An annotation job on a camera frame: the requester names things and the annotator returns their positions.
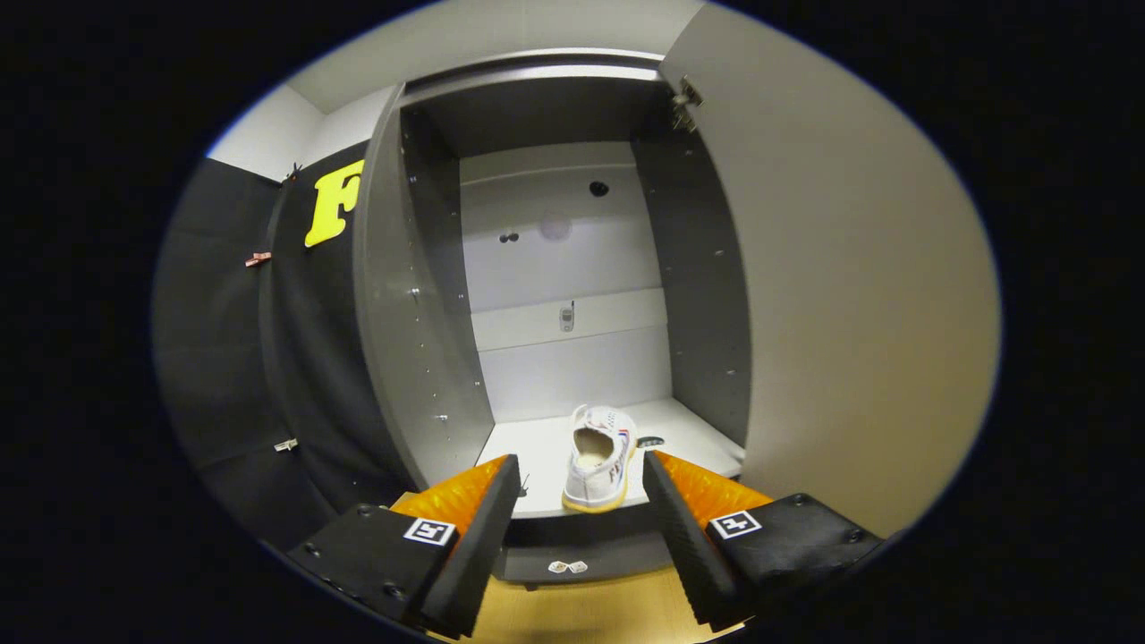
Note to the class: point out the grey shoe cabinet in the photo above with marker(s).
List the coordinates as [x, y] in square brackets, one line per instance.
[420, 313]

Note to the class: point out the pink cloth clip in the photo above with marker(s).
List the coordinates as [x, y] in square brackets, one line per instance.
[258, 259]

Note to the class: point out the small black clip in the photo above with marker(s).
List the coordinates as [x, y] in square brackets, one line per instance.
[293, 172]

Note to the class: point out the black backdrop cloth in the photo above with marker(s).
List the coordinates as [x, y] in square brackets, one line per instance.
[295, 358]

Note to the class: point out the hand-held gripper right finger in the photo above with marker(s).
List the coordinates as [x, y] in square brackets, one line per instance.
[684, 537]

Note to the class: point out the white canvas shoe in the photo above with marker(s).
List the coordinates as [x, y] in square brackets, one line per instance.
[601, 474]

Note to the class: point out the silver cloth clip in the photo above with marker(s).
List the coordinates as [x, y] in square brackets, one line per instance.
[286, 444]

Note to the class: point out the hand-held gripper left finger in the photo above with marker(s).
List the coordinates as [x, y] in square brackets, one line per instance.
[479, 537]

